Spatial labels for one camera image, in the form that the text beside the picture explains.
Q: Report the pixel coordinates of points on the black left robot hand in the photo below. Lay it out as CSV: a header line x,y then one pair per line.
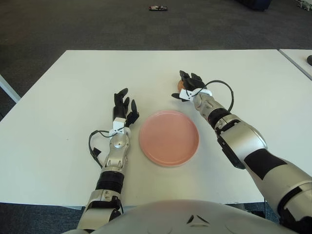
x,y
119,109

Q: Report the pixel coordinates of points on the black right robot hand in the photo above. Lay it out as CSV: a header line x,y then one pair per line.
x,y
193,84

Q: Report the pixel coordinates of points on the red yellow apple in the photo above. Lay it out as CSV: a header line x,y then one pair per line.
x,y
180,85

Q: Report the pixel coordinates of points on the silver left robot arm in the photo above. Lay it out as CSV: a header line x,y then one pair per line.
x,y
115,156

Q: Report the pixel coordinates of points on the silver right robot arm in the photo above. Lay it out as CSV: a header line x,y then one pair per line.
x,y
243,139

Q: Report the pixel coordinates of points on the pink round plate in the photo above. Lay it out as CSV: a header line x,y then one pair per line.
x,y
169,137

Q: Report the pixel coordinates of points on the small red black floor item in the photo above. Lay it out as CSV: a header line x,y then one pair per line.
x,y
158,7

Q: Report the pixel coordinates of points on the dark bulky floor object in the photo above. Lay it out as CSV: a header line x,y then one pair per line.
x,y
256,5

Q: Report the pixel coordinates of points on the silver robot torso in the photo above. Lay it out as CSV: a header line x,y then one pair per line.
x,y
170,217

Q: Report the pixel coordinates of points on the grey handheld controller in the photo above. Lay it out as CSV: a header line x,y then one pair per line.
x,y
310,59

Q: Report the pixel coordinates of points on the small grey floor clutter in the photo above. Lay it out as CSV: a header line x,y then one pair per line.
x,y
304,5

